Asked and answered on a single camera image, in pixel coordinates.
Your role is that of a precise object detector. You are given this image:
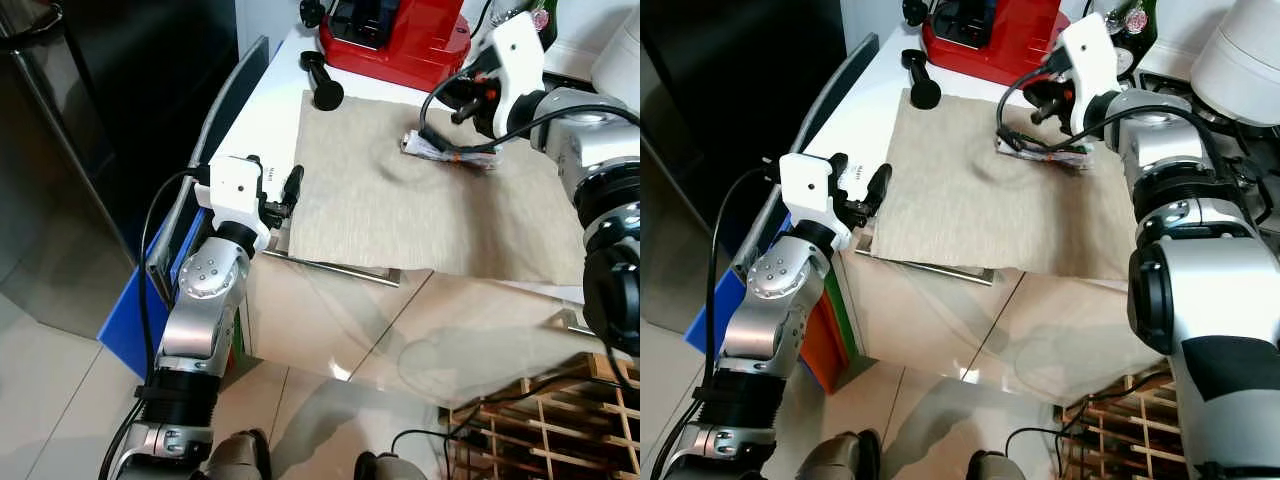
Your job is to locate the red coffee machine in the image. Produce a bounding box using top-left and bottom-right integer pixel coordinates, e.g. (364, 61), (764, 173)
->
(920, 0), (1071, 87)
(318, 0), (473, 93)

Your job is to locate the black coffee tamper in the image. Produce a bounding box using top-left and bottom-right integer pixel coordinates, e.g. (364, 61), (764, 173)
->
(300, 50), (347, 112)
(900, 50), (944, 112)

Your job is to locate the dark green bottle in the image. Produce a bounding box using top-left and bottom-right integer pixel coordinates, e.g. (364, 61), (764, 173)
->
(520, 0), (559, 52)
(1108, 0), (1161, 81)

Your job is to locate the green board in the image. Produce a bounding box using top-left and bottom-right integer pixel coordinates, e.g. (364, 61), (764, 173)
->
(830, 268), (865, 373)

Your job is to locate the beige woven counter mat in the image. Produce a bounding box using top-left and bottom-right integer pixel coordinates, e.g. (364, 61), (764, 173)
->
(870, 88), (1143, 283)
(288, 88), (593, 287)

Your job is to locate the white round pot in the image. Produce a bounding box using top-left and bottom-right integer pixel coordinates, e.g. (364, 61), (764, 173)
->
(590, 10), (641, 113)
(1190, 0), (1280, 127)

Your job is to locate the beige kitchen cabinet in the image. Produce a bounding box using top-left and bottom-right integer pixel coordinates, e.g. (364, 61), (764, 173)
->
(825, 248), (1181, 411)
(240, 248), (641, 421)

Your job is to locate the tall black refrigerator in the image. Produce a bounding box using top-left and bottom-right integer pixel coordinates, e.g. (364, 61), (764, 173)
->
(0, 0), (243, 341)
(640, 0), (849, 241)

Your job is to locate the robot left leg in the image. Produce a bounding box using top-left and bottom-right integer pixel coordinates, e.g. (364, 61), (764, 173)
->
(207, 428), (274, 480)
(798, 430), (883, 480)

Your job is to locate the robot leg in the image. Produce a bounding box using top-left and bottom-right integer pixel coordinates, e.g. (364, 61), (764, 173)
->
(798, 430), (883, 480)
(207, 428), (274, 480)
(354, 451), (429, 480)
(964, 450), (1029, 480)

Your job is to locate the robot right leg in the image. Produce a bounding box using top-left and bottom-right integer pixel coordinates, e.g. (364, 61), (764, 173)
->
(354, 451), (429, 480)
(964, 450), (1029, 480)

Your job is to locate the wooden slatted rack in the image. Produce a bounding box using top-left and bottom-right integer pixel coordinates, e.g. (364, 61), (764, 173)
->
(440, 352), (641, 480)
(1055, 368), (1201, 480)

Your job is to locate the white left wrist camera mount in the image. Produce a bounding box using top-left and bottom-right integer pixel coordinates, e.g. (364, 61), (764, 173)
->
(778, 152), (851, 251)
(197, 155), (269, 253)

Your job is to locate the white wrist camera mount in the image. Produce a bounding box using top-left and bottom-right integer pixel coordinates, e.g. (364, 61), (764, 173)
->
(470, 10), (547, 137)
(778, 152), (851, 251)
(197, 155), (269, 253)
(1056, 12), (1127, 136)

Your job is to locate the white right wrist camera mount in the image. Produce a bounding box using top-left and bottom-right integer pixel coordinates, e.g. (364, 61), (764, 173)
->
(1056, 12), (1127, 136)
(470, 10), (547, 137)

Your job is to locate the silver cabinet bar handle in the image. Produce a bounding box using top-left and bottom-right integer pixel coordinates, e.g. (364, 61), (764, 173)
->
(858, 243), (998, 286)
(268, 248), (403, 288)
(558, 303), (603, 339)

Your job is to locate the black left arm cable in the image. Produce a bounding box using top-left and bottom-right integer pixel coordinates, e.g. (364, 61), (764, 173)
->
(704, 164), (787, 403)
(137, 167), (207, 393)

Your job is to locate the black power cord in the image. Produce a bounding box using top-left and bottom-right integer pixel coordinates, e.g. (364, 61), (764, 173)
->
(388, 375), (601, 463)
(1003, 372), (1171, 456)

